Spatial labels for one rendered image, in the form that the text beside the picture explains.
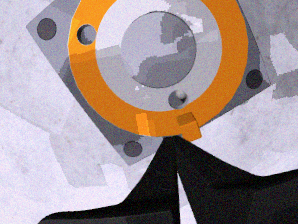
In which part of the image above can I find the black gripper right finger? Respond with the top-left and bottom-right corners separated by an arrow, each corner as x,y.
172,136 -> 298,224

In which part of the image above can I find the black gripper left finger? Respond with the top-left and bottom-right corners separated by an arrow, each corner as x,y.
37,137 -> 181,224

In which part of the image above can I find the orange round plate with tab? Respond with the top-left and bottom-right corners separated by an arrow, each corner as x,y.
68,0 -> 249,141

